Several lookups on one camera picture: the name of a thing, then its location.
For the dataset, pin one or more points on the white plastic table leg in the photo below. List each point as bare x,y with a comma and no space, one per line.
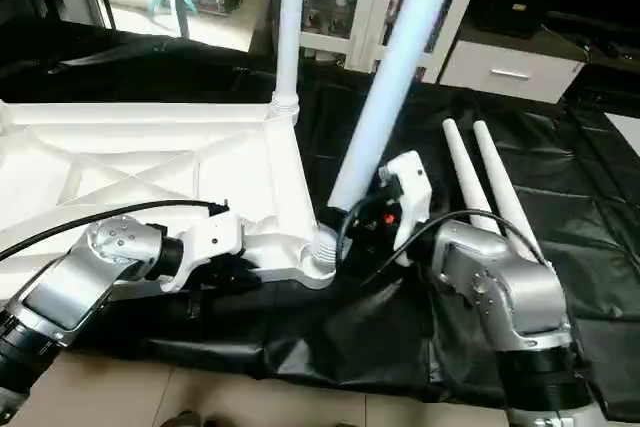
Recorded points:
468,172
395,67
290,27
505,187

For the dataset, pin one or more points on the white plastic table top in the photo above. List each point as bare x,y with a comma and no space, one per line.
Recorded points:
150,167

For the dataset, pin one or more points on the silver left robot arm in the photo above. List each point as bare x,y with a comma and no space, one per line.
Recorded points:
70,292

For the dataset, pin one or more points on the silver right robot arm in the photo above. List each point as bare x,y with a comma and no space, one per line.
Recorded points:
505,297

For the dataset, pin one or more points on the black work mat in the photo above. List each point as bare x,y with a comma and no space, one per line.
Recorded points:
330,337

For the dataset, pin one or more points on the white drawer unit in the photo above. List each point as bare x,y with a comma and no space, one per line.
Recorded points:
510,72

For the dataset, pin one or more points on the white flat board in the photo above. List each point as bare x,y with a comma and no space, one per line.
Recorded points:
625,132

